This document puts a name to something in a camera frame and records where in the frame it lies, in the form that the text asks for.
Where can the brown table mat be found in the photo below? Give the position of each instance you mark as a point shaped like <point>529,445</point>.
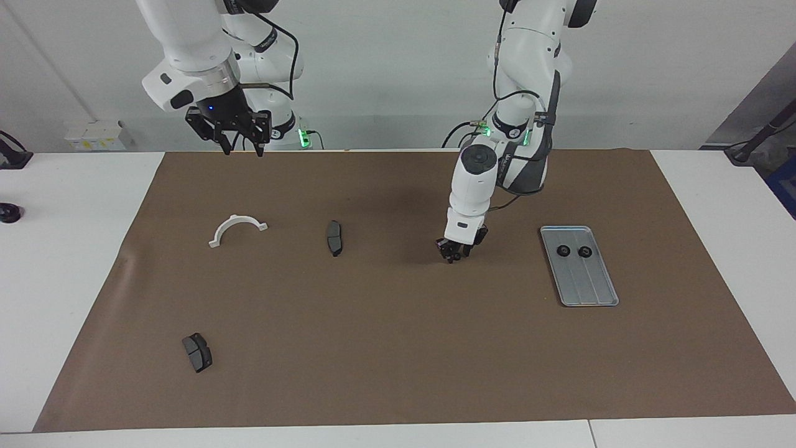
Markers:
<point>404,348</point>

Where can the long dark grey brake pad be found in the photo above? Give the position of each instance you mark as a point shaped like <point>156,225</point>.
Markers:
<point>334,238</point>

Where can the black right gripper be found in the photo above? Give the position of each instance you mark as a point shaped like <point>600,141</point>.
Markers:
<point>221,109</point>

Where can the white curved plastic bracket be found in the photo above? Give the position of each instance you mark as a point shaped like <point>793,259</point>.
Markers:
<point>231,219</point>

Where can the white wall socket box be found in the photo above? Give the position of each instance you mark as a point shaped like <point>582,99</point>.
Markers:
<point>93,135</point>

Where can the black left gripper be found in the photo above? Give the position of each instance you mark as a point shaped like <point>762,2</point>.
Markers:
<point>463,247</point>

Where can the blue box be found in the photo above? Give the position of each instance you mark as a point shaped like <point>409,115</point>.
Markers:
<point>785,186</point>

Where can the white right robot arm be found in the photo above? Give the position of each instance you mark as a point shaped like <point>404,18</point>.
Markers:
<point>186,37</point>

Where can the black table clamp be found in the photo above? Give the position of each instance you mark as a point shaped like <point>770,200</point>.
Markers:
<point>12,158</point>

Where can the large black bearing gear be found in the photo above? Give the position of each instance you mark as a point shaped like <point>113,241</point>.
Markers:
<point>584,251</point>
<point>564,251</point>

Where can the silver metal tray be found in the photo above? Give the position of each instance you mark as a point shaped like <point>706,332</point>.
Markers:
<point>591,283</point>

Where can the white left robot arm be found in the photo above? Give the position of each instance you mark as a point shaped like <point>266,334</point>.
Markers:
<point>472,186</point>

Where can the black stand pole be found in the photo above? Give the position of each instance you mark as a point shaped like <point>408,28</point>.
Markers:
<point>762,134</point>

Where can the short dark grey brake pad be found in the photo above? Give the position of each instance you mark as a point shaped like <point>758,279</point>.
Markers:
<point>198,353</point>

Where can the black round knob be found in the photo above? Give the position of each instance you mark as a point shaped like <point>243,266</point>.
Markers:
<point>9,213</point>

